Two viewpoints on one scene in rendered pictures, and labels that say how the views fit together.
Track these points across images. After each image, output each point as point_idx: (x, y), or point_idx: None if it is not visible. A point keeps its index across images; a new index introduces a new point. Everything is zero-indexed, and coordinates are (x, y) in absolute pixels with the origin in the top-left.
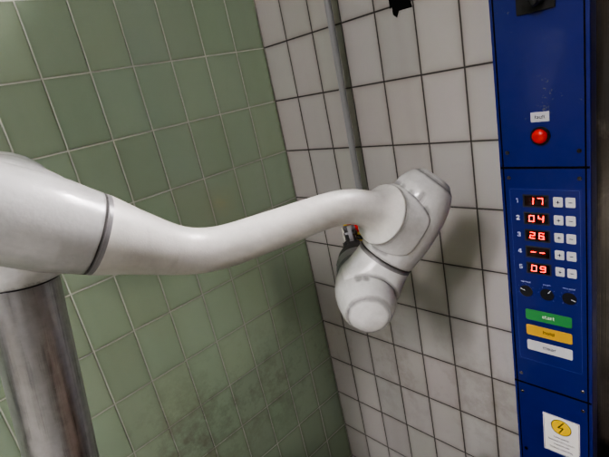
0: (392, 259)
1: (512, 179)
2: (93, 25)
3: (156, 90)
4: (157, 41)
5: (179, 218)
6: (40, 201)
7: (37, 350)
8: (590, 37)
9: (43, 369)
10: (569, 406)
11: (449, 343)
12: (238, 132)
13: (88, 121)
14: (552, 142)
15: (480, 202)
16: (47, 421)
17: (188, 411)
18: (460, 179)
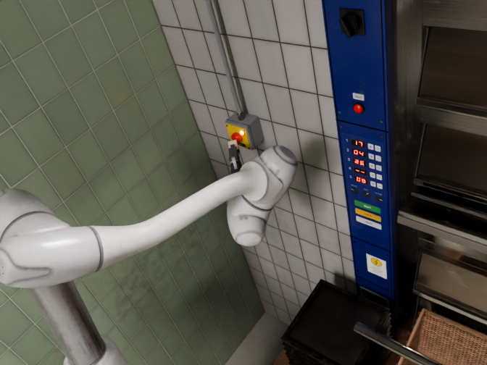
0: (261, 206)
1: (343, 128)
2: (5, 21)
3: (64, 54)
4: (56, 13)
5: (101, 146)
6: (69, 256)
7: (59, 296)
8: (386, 59)
9: (64, 303)
10: (380, 252)
11: (310, 209)
12: (134, 64)
13: (19, 99)
14: (366, 113)
15: (325, 132)
16: (71, 326)
17: (130, 270)
18: (311, 116)
